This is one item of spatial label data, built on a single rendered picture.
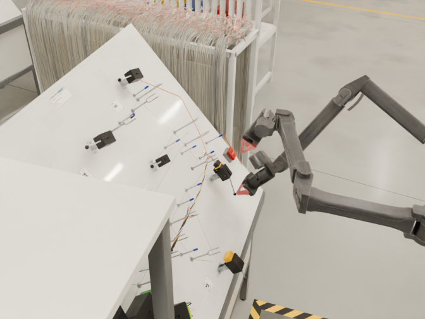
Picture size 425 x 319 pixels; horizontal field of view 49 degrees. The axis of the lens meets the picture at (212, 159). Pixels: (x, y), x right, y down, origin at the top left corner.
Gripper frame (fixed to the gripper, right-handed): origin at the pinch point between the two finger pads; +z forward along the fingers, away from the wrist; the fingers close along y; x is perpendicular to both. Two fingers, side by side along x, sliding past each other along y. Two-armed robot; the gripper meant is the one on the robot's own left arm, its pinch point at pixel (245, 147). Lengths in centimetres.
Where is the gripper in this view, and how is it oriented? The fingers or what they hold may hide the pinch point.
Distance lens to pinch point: 192.5
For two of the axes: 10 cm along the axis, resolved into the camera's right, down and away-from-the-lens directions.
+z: -4.3, 6.6, 6.2
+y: -3.6, 5.0, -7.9
